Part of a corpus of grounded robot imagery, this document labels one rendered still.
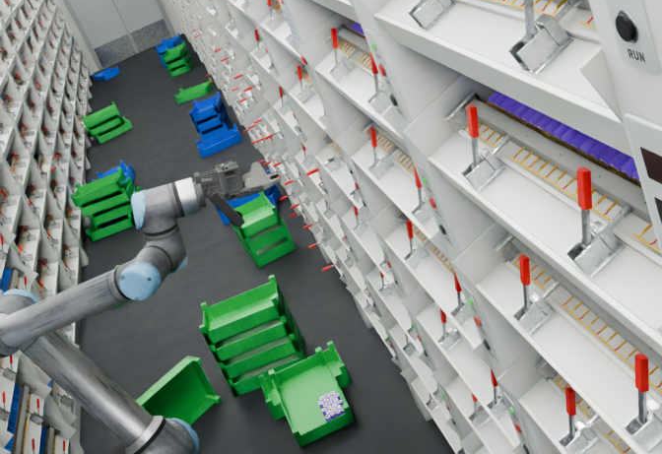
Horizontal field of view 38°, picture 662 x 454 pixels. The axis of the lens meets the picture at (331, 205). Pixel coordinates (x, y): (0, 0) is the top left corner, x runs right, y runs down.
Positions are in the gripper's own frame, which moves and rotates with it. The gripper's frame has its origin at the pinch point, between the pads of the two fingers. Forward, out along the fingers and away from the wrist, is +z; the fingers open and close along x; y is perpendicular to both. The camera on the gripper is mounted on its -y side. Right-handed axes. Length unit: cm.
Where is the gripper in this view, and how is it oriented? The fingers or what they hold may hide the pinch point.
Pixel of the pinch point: (275, 180)
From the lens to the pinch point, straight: 250.2
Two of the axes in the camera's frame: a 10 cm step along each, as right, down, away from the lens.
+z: 9.5, -2.7, 1.5
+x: -2.3, -2.9, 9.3
